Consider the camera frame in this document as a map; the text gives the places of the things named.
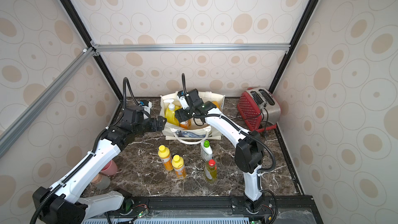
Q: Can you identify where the yellow pump dish soap bottle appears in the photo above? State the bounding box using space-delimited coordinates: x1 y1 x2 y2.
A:
164 99 181 127

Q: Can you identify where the orange bottle yellow cap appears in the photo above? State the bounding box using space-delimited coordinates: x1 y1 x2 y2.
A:
158 145 173 171
179 119 191 130
172 155 187 179

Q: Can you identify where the orange pump dish soap bottle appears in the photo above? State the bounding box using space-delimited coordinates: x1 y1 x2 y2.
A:
212 101 221 110

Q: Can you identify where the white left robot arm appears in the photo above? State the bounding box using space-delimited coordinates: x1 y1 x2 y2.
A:
30 116 167 224

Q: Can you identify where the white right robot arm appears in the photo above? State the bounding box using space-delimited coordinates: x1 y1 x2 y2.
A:
175 102 276 205

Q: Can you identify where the white bottle green cap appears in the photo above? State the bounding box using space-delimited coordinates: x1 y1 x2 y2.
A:
201 140 213 162

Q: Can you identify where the yellow-green bottle red cap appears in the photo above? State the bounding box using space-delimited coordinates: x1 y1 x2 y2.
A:
204 159 217 183

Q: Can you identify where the red and silver toaster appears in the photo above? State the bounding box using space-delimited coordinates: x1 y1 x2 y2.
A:
237 87 282 133

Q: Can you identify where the pink cup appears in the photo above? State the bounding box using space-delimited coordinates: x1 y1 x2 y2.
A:
100 160 118 176

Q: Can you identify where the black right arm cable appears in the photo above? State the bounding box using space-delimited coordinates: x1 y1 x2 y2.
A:
181 73 277 173

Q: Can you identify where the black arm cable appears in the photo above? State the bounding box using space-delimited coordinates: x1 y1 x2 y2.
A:
29 77 141 224
181 73 277 173

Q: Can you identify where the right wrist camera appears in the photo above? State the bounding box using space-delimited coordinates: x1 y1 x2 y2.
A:
177 89 204 109

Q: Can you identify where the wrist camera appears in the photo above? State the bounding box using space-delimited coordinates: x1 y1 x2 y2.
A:
121 100 152 129
177 89 204 109

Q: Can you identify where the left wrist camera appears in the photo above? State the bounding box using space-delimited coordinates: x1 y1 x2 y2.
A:
121 100 152 129

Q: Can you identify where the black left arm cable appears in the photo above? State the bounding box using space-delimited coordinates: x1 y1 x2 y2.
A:
29 77 141 224

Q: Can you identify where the black toaster power cord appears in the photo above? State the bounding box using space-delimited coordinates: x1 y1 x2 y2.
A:
245 107 271 131

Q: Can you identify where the silver horizontal back rail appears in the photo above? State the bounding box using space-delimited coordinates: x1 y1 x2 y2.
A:
93 43 291 52

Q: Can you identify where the black base frame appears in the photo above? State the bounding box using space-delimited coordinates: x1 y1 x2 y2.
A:
55 195 324 224

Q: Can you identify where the silver left side rail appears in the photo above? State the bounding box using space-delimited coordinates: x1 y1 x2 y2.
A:
1 47 94 156

